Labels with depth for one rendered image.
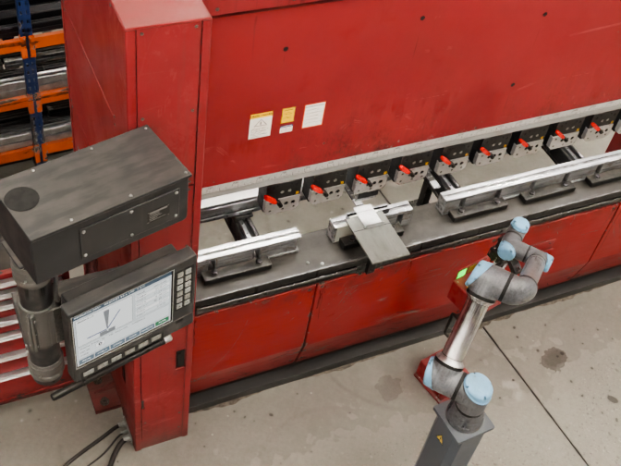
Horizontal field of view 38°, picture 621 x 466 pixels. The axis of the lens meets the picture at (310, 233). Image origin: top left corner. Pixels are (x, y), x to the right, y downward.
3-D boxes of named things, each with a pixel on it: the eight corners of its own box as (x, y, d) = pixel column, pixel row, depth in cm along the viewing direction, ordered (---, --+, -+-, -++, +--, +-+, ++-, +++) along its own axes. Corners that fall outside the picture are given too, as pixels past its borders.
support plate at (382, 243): (371, 264, 369) (372, 263, 369) (345, 220, 384) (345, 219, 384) (409, 254, 376) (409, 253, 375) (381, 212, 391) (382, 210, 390)
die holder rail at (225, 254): (188, 279, 366) (188, 263, 359) (183, 268, 370) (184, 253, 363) (298, 251, 384) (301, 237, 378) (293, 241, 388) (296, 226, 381)
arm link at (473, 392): (480, 422, 338) (489, 402, 328) (447, 405, 341) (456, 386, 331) (490, 398, 346) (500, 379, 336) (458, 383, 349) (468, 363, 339)
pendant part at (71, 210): (53, 414, 292) (27, 241, 230) (18, 361, 303) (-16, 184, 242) (184, 345, 317) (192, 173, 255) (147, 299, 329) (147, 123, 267)
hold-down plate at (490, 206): (453, 222, 409) (454, 218, 407) (446, 214, 412) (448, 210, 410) (506, 209, 420) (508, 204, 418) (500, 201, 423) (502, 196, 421)
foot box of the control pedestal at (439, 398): (444, 410, 443) (450, 398, 434) (413, 374, 455) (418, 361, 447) (473, 393, 452) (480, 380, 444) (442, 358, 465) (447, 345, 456)
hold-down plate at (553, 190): (524, 204, 424) (526, 200, 421) (517, 196, 427) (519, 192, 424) (574, 191, 434) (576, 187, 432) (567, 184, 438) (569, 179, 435)
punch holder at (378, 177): (352, 195, 369) (359, 166, 357) (344, 181, 374) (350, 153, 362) (384, 188, 375) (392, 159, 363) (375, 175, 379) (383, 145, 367)
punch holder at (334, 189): (309, 205, 362) (314, 176, 350) (300, 191, 367) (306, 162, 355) (342, 198, 367) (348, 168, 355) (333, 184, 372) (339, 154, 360)
